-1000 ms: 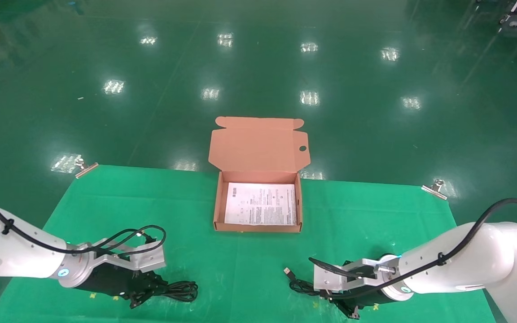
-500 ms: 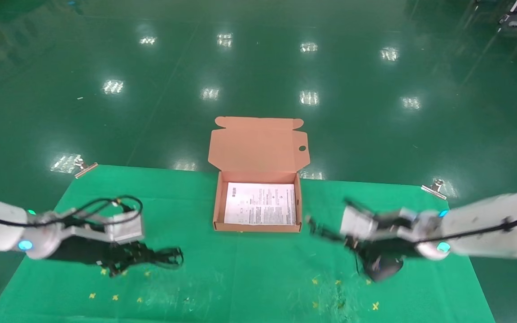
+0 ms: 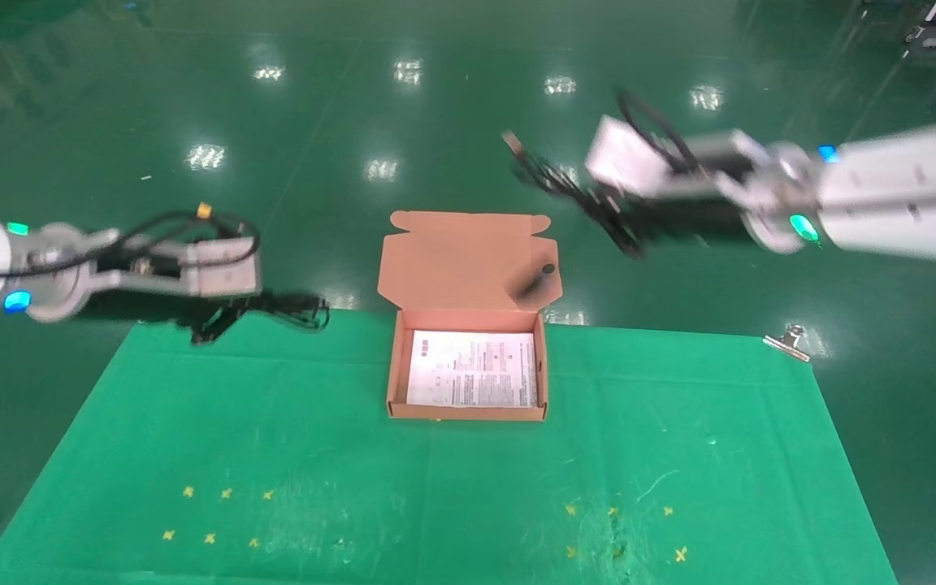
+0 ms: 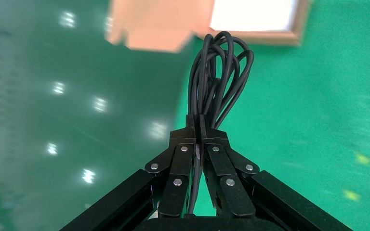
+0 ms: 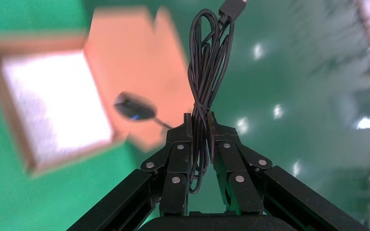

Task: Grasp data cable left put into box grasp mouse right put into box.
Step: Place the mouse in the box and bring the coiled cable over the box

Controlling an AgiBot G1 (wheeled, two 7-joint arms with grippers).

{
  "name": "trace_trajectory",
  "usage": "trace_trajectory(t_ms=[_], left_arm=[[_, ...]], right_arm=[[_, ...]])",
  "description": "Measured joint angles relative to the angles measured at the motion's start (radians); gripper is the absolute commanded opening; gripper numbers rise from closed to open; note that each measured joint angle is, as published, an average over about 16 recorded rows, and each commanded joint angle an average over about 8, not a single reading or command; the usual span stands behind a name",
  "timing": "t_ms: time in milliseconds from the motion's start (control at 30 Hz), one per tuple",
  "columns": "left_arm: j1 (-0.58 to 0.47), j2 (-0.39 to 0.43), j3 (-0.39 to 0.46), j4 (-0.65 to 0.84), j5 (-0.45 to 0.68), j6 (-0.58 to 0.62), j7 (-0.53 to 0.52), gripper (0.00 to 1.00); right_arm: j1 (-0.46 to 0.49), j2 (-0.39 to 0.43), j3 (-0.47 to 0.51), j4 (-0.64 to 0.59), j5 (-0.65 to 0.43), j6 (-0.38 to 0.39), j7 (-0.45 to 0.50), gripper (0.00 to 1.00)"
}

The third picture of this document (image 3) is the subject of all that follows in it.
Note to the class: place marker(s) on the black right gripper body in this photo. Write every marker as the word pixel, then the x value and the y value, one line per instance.
pixel 695 218

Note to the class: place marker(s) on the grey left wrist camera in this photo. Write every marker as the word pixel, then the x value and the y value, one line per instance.
pixel 224 268

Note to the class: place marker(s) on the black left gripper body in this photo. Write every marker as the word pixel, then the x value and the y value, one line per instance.
pixel 143 307

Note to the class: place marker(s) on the white printed paper sheet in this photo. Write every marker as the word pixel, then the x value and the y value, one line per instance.
pixel 468 366

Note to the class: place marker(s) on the brown cardboard box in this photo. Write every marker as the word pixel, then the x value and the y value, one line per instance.
pixel 468 260

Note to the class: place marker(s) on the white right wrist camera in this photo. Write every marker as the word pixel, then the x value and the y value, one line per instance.
pixel 622 154

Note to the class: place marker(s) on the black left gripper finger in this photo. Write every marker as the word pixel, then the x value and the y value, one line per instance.
pixel 244 302
pixel 210 329

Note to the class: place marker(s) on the green table cloth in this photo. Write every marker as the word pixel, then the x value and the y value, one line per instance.
pixel 273 422

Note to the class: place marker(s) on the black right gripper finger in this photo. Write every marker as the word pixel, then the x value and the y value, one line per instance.
pixel 624 236
pixel 602 197

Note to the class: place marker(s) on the silver metal binder clip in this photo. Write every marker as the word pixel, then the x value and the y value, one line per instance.
pixel 789 345

